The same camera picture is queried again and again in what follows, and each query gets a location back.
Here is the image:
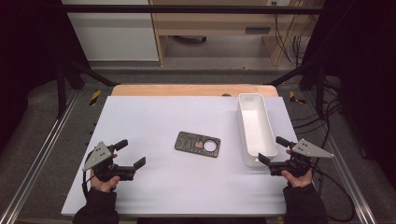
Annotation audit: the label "person's left hand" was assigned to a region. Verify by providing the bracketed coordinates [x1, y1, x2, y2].
[89, 175, 121, 194]

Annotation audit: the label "black floor cables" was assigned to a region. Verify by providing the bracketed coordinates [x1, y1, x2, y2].
[292, 78, 344, 134]

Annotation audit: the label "white table sheet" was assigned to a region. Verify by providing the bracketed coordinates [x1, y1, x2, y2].
[60, 95, 325, 217]

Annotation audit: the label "wooden desk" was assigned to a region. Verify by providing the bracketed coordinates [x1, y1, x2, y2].
[148, 0, 316, 67]

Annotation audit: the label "yellow black tape marker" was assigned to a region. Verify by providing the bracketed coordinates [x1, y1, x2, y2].
[289, 91, 306, 105]
[89, 90, 103, 106]

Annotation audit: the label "hanging cable bundle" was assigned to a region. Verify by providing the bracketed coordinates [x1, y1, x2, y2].
[273, 3, 316, 67]

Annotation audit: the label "white plastic bin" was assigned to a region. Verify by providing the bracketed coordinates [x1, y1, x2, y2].
[237, 92, 279, 168]

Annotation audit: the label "white cabinet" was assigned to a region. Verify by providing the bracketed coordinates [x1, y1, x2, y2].
[61, 0, 161, 63]

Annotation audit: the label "person's right hand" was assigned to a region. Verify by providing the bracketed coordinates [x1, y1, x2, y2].
[280, 169, 313, 189]

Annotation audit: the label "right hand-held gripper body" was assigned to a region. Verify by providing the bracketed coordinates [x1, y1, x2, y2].
[268, 138, 335, 178]

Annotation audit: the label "black curtain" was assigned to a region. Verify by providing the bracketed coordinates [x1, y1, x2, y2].
[303, 0, 396, 181]
[0, 0, 92, 153]

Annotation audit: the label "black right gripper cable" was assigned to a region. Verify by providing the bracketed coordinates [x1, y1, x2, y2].
[309, 162, 357, 223]

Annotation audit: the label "black metal stand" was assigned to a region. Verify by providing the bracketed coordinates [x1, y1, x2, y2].
[55, 57, 120, 119]
[264, 59, 328, 118]

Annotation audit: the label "aluminium floor rail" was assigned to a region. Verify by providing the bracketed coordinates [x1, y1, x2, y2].
[303, 91, 379, 224]
[0, 90, 80, 224]

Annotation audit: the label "black horizontal metal bar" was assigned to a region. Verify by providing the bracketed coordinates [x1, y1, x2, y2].
[60, 4, 325, 15]

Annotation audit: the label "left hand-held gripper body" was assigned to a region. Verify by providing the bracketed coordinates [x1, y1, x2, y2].
[82, 141, 136, 183]

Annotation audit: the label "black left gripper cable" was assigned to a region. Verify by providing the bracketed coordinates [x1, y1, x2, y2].
[81, 153, 96, 200]

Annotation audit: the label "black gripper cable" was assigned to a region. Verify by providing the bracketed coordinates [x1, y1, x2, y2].
[309, 162, 357, 223]
[81, 153, 96, 200]

